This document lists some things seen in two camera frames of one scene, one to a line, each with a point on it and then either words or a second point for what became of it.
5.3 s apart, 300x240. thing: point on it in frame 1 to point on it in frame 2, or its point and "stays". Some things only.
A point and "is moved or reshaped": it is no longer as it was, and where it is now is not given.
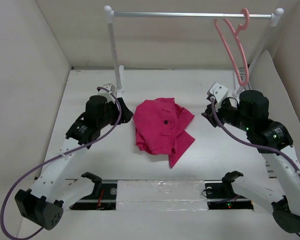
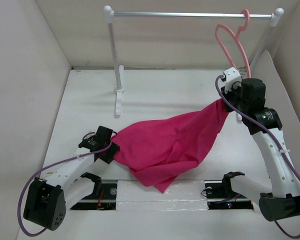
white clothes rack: (277, 15) stays
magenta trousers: (160, 125) is moved or reshaped
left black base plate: (105, 200) stays
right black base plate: (221, 196) stays
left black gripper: (126, 114) to (109, 157)
